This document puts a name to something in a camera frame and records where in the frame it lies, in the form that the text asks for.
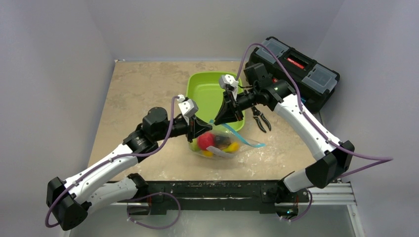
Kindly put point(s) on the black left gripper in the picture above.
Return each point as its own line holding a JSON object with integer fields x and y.
{"x": 195, "y": 128}

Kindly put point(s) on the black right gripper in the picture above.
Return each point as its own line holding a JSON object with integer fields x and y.
{"x": 234, "y": 106}

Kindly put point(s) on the red fake apple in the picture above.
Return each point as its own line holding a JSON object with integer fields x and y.
{"x": 205, "y": 140}

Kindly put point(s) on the clear zip top bag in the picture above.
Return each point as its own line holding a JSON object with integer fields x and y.
{"x": 224, "y": 135}

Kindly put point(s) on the yellow fake lemon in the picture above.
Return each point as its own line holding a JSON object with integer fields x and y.
{"x": 232, "y": 148}

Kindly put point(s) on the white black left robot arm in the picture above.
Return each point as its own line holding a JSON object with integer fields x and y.
{"x": 71, "y": 200}

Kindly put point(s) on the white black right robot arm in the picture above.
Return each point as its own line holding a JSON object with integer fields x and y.
{"x": 332, "y": 156}

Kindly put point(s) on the green fake pear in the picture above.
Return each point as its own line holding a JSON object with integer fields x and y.
{"x": 194, "y": 146}

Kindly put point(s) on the black grey pliers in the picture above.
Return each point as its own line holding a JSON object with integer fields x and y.
{"x": 259, "y": 117}

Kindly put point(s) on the green plastic tray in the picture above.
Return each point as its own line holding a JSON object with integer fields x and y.
{"x": 204, "y": 89}

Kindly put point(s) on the black toolbox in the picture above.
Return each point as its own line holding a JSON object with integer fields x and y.
{"x": 315, "y": 81}

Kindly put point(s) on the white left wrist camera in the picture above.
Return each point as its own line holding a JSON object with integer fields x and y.
{"x": 187, "y": 106}

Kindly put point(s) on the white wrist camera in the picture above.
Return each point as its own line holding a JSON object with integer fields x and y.
{"x": 229, "y": 83}
{"x": 187, "y": 106}

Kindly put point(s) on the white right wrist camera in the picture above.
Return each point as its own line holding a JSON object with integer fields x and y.
{"x": 229, "y": 83}

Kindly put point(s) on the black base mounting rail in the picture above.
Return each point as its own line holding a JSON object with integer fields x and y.
{"x": 263, "y": 196}

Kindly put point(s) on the aluminium frame rail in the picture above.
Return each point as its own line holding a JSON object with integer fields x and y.
{"x": 333, "y": 213}

